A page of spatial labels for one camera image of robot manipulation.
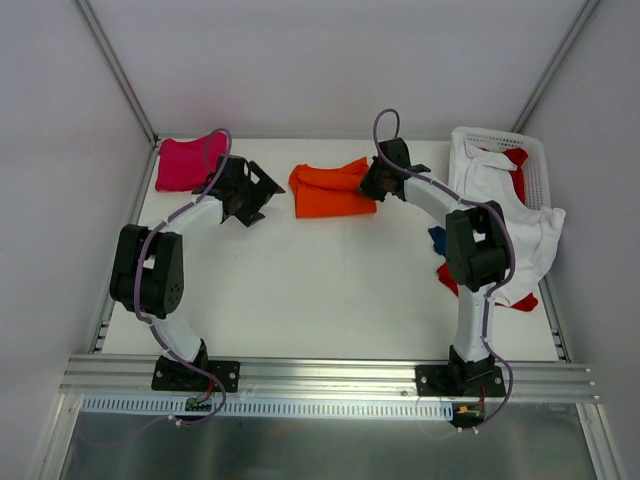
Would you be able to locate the orange t shirt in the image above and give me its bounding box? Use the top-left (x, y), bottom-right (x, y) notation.
top-left (288, 157), bottom-right (377, 219)

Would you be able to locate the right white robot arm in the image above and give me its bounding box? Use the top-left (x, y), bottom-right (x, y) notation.
top-left (359, 137), bottom-right (515, 396)

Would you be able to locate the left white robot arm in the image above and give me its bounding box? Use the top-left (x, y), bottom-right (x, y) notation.
top-left (109, 155), bottom-right (285, 390)

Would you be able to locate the folded pink t shirt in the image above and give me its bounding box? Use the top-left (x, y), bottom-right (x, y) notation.
top-left (155, 132), bottom-right (227, 192)

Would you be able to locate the dark blue t shirt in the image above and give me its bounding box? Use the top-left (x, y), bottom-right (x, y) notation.
top-left (428, 226), bottom-right (446, 257)

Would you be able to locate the white t shirt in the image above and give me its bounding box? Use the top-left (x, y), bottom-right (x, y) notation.
top-left (452, 140), bottom-right (566, 307)

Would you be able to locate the red t shirt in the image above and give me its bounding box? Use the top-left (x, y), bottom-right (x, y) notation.
top-left (436, 148), bottom-right (538, 312)

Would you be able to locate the white plastic laundry basket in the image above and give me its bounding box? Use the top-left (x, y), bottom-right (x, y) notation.
top-left (448, 126), bottom-right (552, 210)

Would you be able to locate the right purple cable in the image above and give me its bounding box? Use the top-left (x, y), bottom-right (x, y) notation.
top-left (373, 108), bottom-right (516, 434)

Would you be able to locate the purple cable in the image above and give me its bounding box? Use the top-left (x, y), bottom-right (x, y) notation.
top-left (373, 108), bottom-right (516, 434)
top-left (134, 127), bottom-right (234, 426)

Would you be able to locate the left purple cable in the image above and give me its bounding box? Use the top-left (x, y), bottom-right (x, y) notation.
top-left (134, 127), bottom-right (234, 426)

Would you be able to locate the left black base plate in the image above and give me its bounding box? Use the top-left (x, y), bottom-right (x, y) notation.
top-left (151, 356), bottom-right (241, 393)

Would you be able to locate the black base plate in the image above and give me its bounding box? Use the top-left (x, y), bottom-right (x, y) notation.
top-left (151, 356), bottom-right (241, 393)
top-left (414, 364), bottom-right (506, 398)

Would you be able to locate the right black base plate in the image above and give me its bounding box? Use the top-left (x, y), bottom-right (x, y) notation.
top-left (414, 364), bottom-right (506, 398)

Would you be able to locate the left aluminium frame post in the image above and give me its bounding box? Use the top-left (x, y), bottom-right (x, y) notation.
top-left (72, 0), bottom-right (158, 145)

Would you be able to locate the aluminium frame post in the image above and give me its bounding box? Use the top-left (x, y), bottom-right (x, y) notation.
top-left (510, 0), bottom-right (602, 133)
top-left (72, 0), bottom-right (158, 145)

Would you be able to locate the white slotted cable duct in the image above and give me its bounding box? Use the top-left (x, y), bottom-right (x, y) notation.
top-left (81, 395), bottom-right (453, 421)

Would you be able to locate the aluminium mounting rail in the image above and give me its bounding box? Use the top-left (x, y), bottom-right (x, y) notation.
top-left (59, 354), bottom-right (601, 404)

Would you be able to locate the right aluminium frame post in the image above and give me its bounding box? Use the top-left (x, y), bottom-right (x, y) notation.
top-left (510, 0), bottom-right (602, 133)

